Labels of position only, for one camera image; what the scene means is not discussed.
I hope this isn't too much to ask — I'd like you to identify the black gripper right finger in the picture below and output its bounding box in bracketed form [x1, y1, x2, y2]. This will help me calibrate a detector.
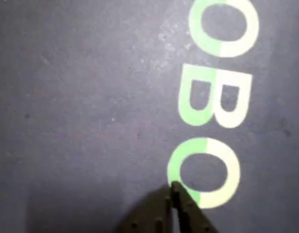
[172, 181, 218, 233]

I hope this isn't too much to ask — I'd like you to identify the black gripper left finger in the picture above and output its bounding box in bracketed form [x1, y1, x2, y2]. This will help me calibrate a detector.
[117, 183, 181, 233]

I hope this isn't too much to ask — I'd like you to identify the black mat with ROBO print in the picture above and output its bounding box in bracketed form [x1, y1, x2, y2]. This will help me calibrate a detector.
[0, 0, 299, 233]

